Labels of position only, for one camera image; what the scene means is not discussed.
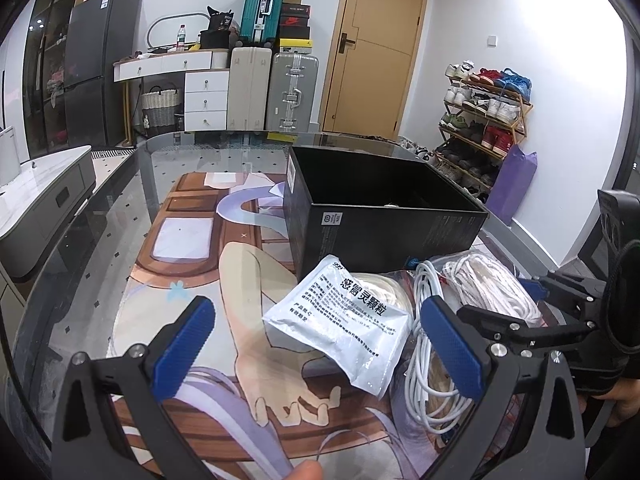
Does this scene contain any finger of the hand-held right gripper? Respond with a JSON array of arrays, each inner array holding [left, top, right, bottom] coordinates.
[[456, 304, 601, 357], [517, 269, 609, 319]]

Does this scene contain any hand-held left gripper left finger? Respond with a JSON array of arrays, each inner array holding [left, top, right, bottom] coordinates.
[[51, 296, 221, 480]]

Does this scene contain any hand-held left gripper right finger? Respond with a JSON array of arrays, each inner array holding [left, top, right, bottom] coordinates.
[[419, 296, 586, 480]]

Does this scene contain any white rope bundle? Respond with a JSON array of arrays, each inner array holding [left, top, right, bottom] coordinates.
[[430, 252, 546, 331]]

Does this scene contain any white cable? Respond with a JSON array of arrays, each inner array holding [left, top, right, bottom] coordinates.
[[402, 260, 482, 436]]

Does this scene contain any white medicine packet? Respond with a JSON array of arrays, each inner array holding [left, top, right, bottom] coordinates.
[[261, 254, 413, 397]]

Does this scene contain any black cardboard box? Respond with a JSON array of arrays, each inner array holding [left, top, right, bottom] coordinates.
[[282, 145, 490, 286]]

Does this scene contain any person's right hand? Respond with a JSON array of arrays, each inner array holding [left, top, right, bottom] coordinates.
[[575, 377, 640, 428]]

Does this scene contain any person's left hand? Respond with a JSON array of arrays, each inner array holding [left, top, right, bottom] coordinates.
[[287, 460, 326, 480]]

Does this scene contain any printed cartoon table mat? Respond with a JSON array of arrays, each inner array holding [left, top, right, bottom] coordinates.
[[107, 170, 551, 480]]

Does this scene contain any purple paper bag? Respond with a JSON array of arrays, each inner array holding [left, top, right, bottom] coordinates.
[[486, 144, 538, 226]]

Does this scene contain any shoe rack with shoes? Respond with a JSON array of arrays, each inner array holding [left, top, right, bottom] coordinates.
[[434, 59, 532, 196]]

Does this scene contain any wooden shoe rack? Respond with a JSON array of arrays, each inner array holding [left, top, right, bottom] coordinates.
[[435, 72, 533, 201]]

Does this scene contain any scattered shoes group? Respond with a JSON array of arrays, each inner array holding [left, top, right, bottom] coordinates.
[[400, 136, 443, 166]]

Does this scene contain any grey white low cabinet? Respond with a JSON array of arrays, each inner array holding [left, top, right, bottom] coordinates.
[[0, 145, 96, 281]]

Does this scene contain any grey white wicker basket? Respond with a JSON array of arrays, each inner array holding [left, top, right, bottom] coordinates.
[[140, 87, 182, 138]]

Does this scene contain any white dresser desk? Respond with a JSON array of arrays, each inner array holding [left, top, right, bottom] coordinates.
[[113, 50, 231, 133]]

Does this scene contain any beige hard suitcase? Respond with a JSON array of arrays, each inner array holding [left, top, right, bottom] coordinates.
[[227, 46, 273, 133]]

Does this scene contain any silver hard suitcase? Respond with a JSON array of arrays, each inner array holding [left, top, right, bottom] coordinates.
[[265, 51, 319, 133]]

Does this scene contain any wooden door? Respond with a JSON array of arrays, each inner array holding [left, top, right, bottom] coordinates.
[[322, 0, 431, 136]]

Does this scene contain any dark grey fridge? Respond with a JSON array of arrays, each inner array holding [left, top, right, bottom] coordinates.
[[64, 0, 142, 148]]

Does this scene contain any black round box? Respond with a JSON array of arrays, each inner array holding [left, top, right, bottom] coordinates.
[[199, 29, 231, 51]]

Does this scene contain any dark glass display cabinet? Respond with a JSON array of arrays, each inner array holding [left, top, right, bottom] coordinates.
[[22, 0, 96, 161]]

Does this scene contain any black paper bag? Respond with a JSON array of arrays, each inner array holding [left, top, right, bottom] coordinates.
[[207, 6, 236, 31]]

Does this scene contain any oval framed mirror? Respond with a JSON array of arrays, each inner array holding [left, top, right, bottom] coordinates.
[[146, 11, 216, 51]]

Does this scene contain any teal hard suitcase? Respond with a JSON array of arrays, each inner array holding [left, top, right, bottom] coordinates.
[[239, 0, 287, 51]]

